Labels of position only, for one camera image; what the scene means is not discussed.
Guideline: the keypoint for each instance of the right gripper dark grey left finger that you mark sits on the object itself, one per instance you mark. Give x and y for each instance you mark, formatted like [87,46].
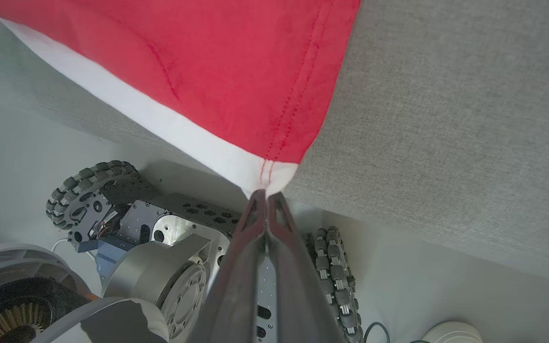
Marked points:
[234,295]

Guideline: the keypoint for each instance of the silver robot waist joint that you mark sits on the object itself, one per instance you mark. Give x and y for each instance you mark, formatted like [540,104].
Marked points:
[160,271]

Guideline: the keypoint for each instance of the white grey robot link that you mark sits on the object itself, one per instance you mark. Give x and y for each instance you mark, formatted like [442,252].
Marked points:
[112,324]

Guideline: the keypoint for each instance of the white round robot housing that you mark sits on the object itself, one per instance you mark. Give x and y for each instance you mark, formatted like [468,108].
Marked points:
[12,259]

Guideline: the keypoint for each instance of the grey metal robot base chassis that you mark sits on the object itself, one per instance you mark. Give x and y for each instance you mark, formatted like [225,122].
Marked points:
[193,212]

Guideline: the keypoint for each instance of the white round floor object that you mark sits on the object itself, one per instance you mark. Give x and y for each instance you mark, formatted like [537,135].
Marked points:
[451,333]

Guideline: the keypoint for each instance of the narrow black omni wheel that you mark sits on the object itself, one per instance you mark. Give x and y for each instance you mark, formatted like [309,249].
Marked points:
[336,281]

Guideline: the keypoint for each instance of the large-hub black omni wheel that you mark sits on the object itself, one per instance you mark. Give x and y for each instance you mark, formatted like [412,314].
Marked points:
[84,200]

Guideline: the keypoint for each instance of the red garment with white hem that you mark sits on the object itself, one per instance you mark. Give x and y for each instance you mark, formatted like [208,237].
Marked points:
[208,71]

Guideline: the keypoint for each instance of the grey fabric sofa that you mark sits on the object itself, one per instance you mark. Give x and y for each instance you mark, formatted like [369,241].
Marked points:
[446,119]

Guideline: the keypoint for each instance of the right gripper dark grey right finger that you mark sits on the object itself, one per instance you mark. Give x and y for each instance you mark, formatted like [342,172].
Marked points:
[298,295]

